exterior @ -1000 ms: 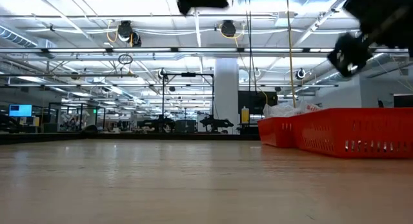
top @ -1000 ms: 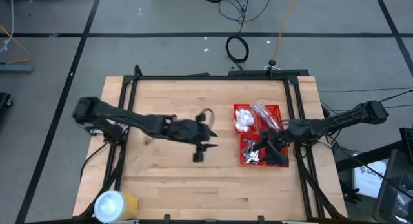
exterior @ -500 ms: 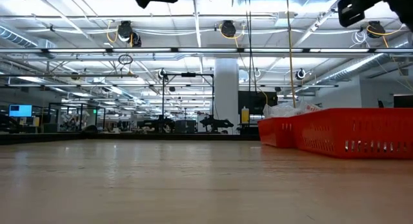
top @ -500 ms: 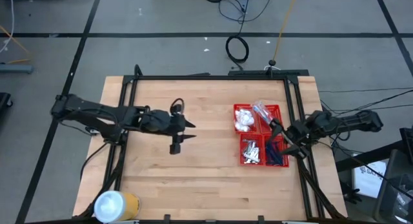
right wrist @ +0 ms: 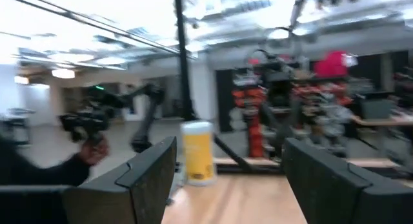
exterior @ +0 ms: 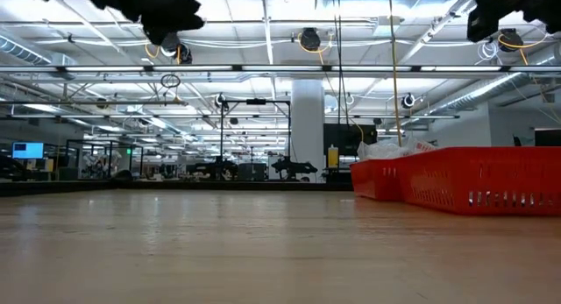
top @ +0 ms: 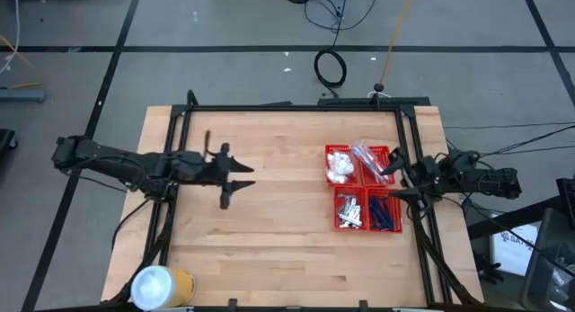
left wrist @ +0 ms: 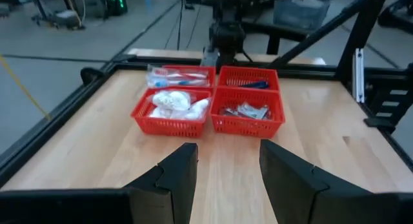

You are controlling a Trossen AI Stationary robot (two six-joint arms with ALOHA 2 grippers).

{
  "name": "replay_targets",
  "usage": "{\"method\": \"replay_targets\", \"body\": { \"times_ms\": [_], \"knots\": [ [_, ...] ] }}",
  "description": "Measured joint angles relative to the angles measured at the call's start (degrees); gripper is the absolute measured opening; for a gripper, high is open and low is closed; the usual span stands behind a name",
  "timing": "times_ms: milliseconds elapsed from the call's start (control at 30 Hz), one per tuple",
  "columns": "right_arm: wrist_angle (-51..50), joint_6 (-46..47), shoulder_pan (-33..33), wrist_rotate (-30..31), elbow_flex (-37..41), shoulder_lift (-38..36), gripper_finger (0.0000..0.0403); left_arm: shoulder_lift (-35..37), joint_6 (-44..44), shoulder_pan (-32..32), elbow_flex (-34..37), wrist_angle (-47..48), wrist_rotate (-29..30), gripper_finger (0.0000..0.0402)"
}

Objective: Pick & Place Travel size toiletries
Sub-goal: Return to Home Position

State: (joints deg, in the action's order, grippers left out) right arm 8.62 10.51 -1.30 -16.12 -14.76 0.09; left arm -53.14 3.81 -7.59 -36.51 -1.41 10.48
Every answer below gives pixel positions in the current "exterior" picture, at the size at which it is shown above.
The black wall screen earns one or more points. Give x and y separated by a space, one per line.
350 139

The black aluminium table frame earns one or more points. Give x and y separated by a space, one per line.
175 185

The silver air duct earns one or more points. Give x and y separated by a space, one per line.
22 50
473 96

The blue computer monitor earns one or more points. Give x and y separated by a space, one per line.
27 150

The yellow bottle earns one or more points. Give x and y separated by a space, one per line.
333 157

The red plastic mesh basket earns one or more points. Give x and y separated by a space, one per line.
482 177
372 181

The white building column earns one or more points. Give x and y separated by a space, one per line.
307 129

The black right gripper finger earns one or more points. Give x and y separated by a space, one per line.
482 19

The black framed enclosure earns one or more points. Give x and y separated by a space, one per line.
110 159

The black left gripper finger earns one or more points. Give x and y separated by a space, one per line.
171 15

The black monitor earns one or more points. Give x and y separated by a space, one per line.
548 136

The black gantry frame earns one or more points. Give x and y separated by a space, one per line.
256 101

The cotton bag with dark print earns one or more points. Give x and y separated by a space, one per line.
372 150

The long ceiling light strip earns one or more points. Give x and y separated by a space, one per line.
109 68

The black background robot arm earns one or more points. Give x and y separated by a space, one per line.
293 167

